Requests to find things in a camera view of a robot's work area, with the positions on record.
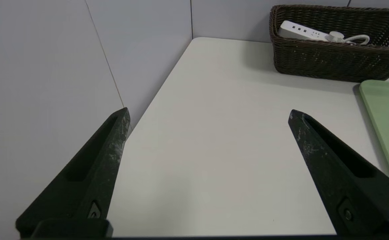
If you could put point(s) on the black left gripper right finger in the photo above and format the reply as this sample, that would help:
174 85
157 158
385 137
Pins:
347 190

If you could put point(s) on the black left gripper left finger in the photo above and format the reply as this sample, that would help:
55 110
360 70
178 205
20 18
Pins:
91 186

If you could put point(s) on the dark brown wicker basket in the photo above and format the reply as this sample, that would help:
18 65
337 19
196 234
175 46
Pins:
331 60

